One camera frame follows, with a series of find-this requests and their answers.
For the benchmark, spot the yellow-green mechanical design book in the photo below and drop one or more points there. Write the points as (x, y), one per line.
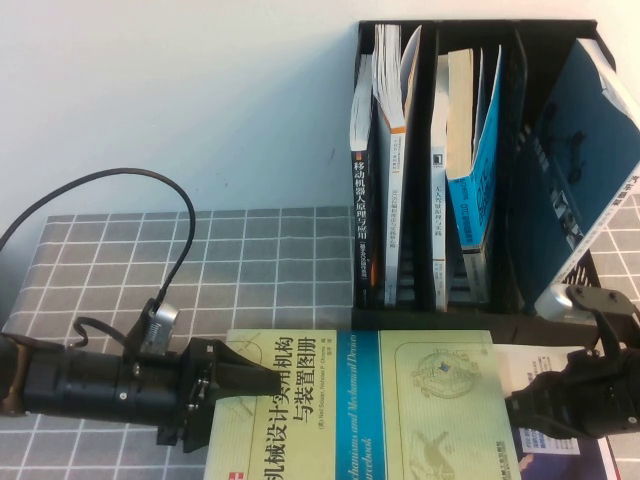
(375, 400)

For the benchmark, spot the light blue cover book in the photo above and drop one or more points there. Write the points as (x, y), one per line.
(480, 190)

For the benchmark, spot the black plastic book stand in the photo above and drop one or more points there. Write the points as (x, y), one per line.
(425, 225)

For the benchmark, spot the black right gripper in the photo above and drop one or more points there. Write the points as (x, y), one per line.
(595, 395)

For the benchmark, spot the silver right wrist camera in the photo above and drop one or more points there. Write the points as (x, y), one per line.
(555, 302)

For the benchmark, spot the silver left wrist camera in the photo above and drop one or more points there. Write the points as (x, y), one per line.
(160, 325)

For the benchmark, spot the white book with orange stripe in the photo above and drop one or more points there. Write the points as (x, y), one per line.
(392, 200)

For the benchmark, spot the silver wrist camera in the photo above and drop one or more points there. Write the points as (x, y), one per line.
(555, 302)
(160, 325)

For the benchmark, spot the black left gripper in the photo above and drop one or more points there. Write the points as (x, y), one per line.
(170, 390)

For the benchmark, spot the thin white-spine book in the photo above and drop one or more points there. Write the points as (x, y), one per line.
(439, 225)

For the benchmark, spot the white magazine with man portrait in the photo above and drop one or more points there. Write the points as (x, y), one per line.
(525, 365)

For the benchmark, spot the large dark blue book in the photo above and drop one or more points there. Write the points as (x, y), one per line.
(565, 175)

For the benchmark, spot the black-spine robot book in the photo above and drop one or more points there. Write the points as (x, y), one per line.
(361, 200)

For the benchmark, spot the grey checkered tablecloth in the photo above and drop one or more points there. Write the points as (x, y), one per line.
(240, 260)

